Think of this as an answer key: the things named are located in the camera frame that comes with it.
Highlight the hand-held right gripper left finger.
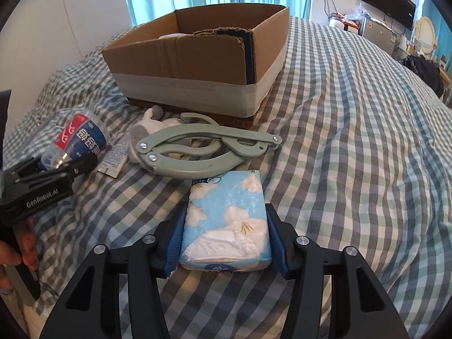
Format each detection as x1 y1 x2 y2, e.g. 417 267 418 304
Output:
39 208 188 339

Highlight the white oval framed mirror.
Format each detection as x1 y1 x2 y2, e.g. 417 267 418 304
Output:
412 16 439 58

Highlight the person's left hand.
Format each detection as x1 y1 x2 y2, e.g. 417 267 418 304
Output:
0 218 40 294

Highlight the crushed clear plastic bottle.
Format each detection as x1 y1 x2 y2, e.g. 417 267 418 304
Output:
39 111 110 172

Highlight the black bag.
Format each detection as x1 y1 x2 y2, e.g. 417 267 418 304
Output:
403 54 444 97

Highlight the green folding clothes hanger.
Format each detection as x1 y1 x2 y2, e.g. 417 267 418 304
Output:
136 112 283 179

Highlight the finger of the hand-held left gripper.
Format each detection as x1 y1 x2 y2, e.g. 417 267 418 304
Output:
19 155 98 186
12 155 45 177

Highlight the brown cardboard box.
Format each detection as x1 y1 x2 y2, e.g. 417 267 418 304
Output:
102 4 290 130

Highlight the small white printed tube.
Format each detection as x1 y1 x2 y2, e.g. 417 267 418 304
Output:
98 136 131 178

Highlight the white plush toy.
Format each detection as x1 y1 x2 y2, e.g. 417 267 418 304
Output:
129 108 200 164

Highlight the clear plastic bag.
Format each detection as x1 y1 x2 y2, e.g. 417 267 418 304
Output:
347 3 370 22

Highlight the silver mini fridge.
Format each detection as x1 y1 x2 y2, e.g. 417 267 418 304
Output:
359 16 398 56

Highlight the blue floral tissue pack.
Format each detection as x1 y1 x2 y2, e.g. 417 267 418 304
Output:
178 170 273 275

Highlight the checkered bed blanket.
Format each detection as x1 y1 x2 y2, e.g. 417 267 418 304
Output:
0 17 452 339

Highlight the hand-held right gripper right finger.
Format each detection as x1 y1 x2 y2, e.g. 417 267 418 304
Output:
265 203 410 339

